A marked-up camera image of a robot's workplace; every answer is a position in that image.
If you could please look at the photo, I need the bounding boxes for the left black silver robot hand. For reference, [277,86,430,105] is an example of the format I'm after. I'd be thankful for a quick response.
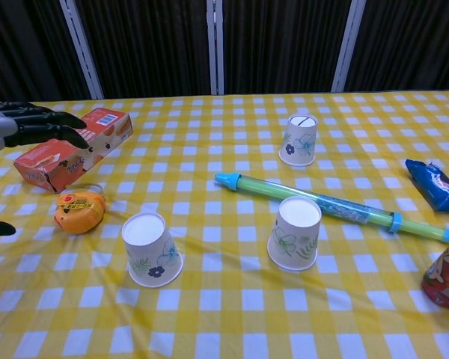
[0,100,91,237]

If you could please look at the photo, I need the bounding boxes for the paper cup with dark flower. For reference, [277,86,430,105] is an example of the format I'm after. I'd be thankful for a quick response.
[121,212,184,289]

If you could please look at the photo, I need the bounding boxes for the paper cup with line mark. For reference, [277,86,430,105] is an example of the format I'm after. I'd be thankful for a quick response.
[278,113,319,168]

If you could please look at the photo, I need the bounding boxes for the paper cup with green flower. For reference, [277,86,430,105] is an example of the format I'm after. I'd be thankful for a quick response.
[266,196,323,272]

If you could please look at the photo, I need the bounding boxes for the orange snack box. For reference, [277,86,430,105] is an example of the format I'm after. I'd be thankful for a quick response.
[13,107,134,194]

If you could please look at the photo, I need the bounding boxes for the black pleated partition panel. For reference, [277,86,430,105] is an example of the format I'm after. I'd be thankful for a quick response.
[0,0,94,105]
[221,0,352,94]
[343,0,449,93]
[76,0,213,100]

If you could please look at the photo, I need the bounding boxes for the orange tape measure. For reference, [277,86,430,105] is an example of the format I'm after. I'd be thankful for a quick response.
[53,182,108,236]

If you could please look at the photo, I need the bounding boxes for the yellow checkered tablecloth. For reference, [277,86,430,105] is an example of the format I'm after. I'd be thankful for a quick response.
[0,88,449,359]

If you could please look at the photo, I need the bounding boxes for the green blue water pump toy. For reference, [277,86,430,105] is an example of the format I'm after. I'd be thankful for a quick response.
[213,171,449,245]

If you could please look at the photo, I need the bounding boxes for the blue snack packet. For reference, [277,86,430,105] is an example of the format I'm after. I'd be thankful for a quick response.
[404,159,449,214]

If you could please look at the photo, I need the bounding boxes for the red soda can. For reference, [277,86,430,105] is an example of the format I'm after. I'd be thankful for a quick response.
[421,235,449,310]

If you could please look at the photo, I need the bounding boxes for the gray partition frame post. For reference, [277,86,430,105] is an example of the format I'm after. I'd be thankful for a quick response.
[206,0,225,95]
[58,0,105,101]
[329,0,366,93]

